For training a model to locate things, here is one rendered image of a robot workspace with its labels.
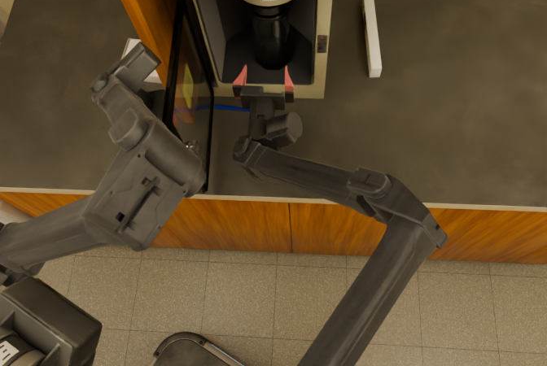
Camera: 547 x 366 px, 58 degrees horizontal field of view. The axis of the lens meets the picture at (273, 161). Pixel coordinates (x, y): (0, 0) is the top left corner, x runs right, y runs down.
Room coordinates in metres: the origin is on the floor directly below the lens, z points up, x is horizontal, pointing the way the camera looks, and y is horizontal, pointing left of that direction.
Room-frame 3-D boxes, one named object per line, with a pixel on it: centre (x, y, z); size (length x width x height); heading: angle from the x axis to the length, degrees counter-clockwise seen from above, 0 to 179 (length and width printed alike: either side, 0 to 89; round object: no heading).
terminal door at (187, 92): (0.57, 0.17, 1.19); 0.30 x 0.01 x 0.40; 171
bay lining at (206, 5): (0.83, -0.03, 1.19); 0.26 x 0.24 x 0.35; 80
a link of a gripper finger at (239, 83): (0.63, 0.03, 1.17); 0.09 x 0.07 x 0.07; 169
